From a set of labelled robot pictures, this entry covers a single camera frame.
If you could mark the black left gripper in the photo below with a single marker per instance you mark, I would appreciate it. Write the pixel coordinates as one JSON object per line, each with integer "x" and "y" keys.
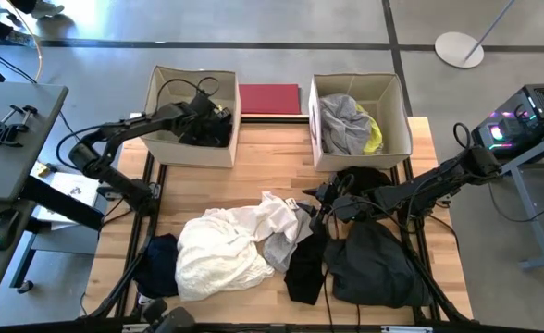
{"x": 207, "y": 122}

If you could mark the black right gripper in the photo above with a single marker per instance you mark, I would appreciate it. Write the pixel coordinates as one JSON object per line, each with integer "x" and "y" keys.
{"x": 353, "y": 208}

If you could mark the black garment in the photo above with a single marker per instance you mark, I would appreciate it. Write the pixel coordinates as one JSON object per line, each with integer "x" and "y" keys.
{"x": 212, "y": 139}
{"x": 304, "y": 273}
{"x": 369, "y": 178}

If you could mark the light grey-blue garment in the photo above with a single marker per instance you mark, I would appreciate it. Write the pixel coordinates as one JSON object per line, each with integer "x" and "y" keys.
{"x": 281, "y": 250}

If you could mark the beige fabric storage bin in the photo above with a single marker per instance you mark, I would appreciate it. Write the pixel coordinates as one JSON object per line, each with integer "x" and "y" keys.
{"x": 360, "y": 162}
{"x": 189, "y": 155}

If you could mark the dark charcoal garment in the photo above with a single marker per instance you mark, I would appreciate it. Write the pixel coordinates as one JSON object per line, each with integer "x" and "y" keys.
{"x": 374, "y": 268}

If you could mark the grey patterned garment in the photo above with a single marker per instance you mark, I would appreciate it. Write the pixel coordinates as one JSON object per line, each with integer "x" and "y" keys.
{"x": 343, "y": 125}

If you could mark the neon yellow garment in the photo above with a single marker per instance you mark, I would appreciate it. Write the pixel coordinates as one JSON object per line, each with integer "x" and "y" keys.
{"x": 374, "y": 139}

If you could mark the white crinkled garment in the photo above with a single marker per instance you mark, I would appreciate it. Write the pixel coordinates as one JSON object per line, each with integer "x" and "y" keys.
{"x": 216, "y": 259}

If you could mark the navy blue garment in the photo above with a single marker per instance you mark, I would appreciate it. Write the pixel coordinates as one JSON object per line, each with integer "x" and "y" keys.
{"x": 158, "y": 268}

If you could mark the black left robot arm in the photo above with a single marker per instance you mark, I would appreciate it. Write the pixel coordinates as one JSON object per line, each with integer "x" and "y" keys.
{"x": 138, "y": 122}

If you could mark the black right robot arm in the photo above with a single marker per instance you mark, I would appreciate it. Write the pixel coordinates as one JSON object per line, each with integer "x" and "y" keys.
{"x": 415, "y": 189}

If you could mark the dark red flat folder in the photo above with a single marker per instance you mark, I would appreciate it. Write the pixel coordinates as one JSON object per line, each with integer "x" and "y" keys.
{"x": 269, "y": 99}

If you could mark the white printed paper sheet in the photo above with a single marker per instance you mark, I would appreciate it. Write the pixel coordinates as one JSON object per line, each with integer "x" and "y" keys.
{"x": 75, "y": 189}

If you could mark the small yellow object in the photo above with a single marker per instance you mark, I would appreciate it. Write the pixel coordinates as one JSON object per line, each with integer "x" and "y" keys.
{"x": 43, "y": 169}

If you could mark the person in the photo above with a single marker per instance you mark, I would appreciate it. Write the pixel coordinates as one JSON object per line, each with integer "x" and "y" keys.
{"x": 47, "y": 8}

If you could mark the black desk clamp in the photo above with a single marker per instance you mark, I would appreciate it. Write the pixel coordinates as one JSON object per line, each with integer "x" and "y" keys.
{"x": 8, "y": 131}

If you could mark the white round-base stand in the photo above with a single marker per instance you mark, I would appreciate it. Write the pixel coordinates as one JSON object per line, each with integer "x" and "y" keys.
{"x": 457, "y": 48}

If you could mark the grey desk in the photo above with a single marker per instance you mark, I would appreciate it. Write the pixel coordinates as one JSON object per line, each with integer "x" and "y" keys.
{"x": 3, "y": 171}

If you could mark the black computer mouse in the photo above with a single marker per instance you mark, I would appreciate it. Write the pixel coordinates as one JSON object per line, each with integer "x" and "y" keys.
{"x": 4, "y": 229}

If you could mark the black computer tower with lights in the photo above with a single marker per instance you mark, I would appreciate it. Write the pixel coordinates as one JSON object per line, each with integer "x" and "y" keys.
{"x": 531, "y": 115}

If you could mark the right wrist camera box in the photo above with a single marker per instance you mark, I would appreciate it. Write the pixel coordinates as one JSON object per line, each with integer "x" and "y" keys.
{"x": 330, "y": 192}

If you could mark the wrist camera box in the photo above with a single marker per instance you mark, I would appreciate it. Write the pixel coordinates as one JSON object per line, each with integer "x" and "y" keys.
{"x": 205, "y": 102}
{"x": 330, "y": 192}

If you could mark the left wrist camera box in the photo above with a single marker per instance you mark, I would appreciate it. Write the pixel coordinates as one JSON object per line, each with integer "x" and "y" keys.
{"x": 205, "y": 102}

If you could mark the grey metal desk frame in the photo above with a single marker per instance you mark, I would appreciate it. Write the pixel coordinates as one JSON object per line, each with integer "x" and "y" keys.
{"x": 532, "y": 217}

